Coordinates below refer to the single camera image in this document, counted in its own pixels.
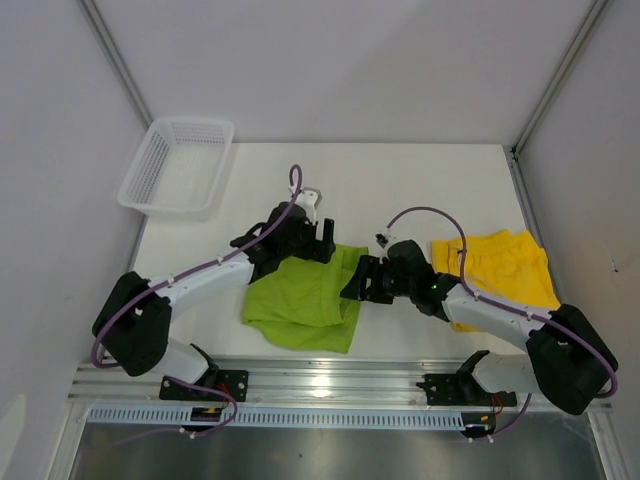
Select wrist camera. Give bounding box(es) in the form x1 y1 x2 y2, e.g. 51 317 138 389
294 187 322 223
375 229 394 249

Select right aluminium corner post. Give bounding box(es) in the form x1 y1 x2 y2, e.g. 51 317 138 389
512 0 612 157

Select green fabric shorts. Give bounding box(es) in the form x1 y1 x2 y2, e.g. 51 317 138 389
241 245 369 354

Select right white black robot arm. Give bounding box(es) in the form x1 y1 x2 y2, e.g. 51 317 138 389
340 240 618 415

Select yellow fabric shorts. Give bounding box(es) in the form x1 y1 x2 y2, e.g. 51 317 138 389
431 230 560 310

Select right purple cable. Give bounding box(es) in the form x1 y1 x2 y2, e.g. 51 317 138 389
387 205 620 445

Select aluminium mounting rail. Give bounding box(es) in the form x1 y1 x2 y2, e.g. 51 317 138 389
67 355 613 412

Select left aluminium corner post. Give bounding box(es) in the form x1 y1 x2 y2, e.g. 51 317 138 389
76 0 153 128

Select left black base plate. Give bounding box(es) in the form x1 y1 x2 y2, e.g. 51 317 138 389
159 369 249 403

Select aluminium corner post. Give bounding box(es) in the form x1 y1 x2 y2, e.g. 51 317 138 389
76 0 153 128
512 0 612 157

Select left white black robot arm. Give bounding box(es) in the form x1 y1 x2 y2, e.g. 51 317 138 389
92 202 336 400

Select white slotted cable duct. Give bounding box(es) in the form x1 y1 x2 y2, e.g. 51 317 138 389
87 404 465 431

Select white plastic mesh basket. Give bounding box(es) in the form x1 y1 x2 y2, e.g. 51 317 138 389
116 116 235 221

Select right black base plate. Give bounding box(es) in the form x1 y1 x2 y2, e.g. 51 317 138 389
415 373 517 407

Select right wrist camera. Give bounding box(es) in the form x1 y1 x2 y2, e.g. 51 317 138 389
375 229 394 249

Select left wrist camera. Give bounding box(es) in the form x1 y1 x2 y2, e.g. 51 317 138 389
294 187 322 223

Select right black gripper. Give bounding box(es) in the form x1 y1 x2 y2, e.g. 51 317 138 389
340 255 415 305

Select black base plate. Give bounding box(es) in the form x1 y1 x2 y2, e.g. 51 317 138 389
415 373 517 407
159 369 249 403

